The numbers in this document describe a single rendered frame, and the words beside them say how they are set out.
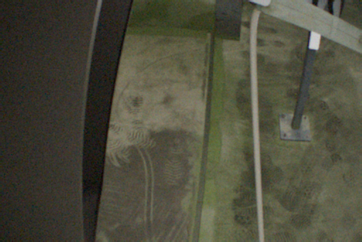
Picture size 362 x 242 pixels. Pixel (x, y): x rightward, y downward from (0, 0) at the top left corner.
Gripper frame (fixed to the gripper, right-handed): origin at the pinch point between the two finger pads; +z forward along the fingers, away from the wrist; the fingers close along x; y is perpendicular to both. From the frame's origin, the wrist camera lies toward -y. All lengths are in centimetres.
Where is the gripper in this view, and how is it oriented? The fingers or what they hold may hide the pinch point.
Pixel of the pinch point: (324, 29)
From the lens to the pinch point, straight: 78.6
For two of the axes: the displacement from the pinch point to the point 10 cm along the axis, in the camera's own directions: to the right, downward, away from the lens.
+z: -2.3, 9.3, 2.9
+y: -4.7, -3.7, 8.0
